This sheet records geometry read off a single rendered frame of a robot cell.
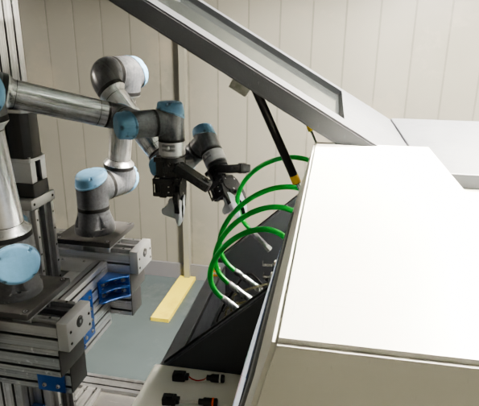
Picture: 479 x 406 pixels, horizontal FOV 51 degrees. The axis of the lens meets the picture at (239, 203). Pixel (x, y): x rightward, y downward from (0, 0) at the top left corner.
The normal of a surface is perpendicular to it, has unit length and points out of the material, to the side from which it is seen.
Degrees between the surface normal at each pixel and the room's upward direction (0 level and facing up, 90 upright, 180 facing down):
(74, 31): 90
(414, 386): 90
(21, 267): 98
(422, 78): 90
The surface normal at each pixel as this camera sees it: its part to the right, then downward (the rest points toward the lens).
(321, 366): -0.18, 0.31
